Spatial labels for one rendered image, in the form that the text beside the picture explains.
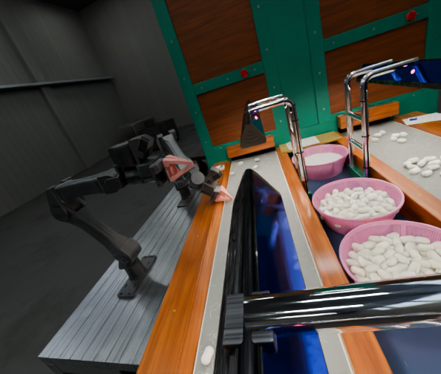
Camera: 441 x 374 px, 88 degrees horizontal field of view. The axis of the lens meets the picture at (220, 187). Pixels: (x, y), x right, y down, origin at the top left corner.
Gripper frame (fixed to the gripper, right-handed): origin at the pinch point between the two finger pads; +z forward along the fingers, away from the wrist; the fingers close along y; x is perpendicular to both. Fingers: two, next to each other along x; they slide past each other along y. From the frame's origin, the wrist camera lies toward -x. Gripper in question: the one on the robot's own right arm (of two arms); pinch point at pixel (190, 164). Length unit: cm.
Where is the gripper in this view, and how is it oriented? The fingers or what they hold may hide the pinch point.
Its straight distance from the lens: 63.6
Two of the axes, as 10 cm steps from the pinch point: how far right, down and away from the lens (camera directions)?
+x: 2.8, 8.7, 4.1
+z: 9.4, -1.6, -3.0
